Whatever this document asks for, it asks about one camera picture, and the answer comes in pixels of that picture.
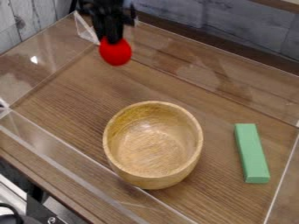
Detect clear acrylic corner bracket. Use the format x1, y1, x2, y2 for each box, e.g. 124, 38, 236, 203
73, 11, 99, 46

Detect clear acrylic enclosure walls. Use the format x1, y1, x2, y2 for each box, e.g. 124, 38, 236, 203
0, 17, 299, 224

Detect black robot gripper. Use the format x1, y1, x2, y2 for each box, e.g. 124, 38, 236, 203
83, 0, 137, 45

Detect wooden bowl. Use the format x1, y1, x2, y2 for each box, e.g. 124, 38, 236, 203
103, 101, 203, 190

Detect green rectangular block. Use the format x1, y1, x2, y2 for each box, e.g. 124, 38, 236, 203
235, 123, 271, 184

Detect red felt strawberry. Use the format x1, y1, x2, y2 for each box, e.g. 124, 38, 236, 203
97, 37, 132, 66

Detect black metal stand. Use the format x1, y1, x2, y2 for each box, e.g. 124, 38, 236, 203
0, 185, 65, 224

